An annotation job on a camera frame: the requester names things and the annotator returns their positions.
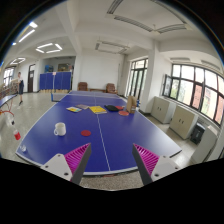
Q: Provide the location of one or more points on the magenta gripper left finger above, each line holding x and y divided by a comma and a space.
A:
70, 166

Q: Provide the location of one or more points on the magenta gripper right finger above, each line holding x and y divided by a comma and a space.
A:
151, 166

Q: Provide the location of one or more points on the red round coaster near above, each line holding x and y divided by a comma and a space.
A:
85, 133

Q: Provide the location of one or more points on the red round coaster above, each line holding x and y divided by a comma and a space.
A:
85, 133
123, 113

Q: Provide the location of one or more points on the white ceramic mug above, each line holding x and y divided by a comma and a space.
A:
60, 129

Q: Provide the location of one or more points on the white cabinet near window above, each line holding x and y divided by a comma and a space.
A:
183, 122

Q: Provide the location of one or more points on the colourful picture book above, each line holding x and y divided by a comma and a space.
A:
74, 109

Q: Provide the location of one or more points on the white cabinet far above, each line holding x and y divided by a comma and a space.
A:
163, 110

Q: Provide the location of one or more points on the black waste bin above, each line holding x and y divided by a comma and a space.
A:
197, 133

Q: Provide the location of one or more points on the blue ping pong table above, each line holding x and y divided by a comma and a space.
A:
112, 135

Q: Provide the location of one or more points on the red round coaster far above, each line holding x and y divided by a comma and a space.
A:
123, 113

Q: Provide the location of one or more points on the grey flat booklet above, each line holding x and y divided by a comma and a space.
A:
81, 106

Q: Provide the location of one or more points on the yellow book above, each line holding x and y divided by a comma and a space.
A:
97, 109

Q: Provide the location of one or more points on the brown paper bag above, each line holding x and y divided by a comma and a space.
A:
131, 104

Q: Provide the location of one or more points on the small red paddle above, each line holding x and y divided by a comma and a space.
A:
119, 107

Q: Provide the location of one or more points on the black flat pouch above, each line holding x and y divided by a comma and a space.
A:
111, 108

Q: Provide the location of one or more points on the clear bottle red cap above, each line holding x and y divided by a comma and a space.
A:
11, 124

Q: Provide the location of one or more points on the brown armchair left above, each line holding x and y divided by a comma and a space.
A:
82, 86

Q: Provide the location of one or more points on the brown armchair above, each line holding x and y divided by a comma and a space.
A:
110, 88
82, 86

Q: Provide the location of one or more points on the blue folded table partitions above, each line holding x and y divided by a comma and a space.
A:
55, 80

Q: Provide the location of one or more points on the brown armchair right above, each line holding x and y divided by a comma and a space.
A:
110, 88

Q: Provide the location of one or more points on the person in dark clothes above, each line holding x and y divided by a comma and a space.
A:
20, 87

